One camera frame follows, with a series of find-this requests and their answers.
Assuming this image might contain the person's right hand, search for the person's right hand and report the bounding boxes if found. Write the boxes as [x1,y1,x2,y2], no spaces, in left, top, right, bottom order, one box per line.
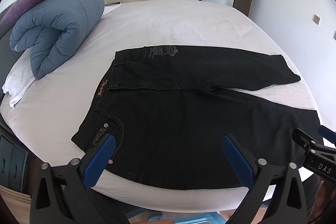
[315,177,332,214]

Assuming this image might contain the blue plastic stool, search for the blue plastic stool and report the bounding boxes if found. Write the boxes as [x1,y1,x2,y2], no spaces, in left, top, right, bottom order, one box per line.
[126,211,226,224]

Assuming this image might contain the white cloth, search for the white cloth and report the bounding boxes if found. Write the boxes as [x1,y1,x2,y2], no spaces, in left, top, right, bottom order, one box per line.
[102,2,122,17]

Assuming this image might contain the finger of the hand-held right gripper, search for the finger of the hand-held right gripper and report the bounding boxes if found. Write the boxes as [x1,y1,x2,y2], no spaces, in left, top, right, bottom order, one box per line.
[292,128,324,152]
[318,125,336,148]

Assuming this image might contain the rolled blue duvet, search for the rolled blue duvet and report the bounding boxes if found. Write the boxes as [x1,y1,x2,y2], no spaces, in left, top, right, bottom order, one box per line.
[10,0,105,80]

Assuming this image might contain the bed with white sheet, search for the bed with white sheet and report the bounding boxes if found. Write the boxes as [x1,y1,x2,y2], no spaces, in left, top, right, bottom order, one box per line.
[0,0,319,214]

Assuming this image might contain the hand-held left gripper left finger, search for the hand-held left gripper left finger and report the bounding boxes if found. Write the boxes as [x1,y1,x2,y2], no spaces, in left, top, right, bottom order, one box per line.
[29,134,129,224]

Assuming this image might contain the black denim pants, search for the black denim pants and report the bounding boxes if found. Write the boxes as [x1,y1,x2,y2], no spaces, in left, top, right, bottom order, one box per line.
[71,45,324,191]

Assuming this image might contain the white pillow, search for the white pillow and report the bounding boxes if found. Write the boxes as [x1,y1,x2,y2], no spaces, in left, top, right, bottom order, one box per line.
[2,51,36,108]

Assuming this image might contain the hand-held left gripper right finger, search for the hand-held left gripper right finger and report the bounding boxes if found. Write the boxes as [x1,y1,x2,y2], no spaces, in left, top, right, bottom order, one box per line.
[221,134,309,224]

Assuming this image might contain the dark blue nightstand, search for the dark blue nightstand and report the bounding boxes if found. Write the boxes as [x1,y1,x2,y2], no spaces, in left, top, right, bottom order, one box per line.
[0,133,29,193]

